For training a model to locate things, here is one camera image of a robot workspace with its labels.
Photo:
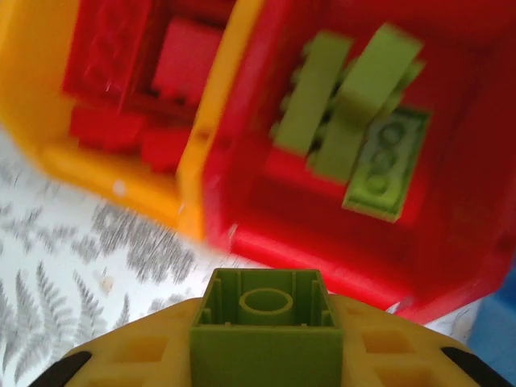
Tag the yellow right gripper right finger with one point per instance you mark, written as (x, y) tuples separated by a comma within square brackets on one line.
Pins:
[(395, 354)]

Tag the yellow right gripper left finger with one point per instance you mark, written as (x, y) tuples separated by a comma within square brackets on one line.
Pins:
[(133, 354)]

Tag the small green lego brick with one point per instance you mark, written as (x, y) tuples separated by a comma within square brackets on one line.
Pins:
[(266, 354)]

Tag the long green lego brick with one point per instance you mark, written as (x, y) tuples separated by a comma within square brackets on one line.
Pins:
[(375, 76), (383, 169), (312, 96)]

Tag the red lego brick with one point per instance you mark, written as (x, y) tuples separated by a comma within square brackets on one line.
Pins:
[(105, 130), (189, 56)]

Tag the red lego window frame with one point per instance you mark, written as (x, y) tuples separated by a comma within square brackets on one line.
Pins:
[(105, 52)]

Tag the blue plastic bin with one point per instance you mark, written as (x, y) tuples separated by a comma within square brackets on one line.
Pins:
[(500, 322)]

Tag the red plastic bin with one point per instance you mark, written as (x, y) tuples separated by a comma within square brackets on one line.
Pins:
[(463, 141)]

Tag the yellow plastic bin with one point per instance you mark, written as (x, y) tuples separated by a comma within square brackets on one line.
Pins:
[(36, 60)]

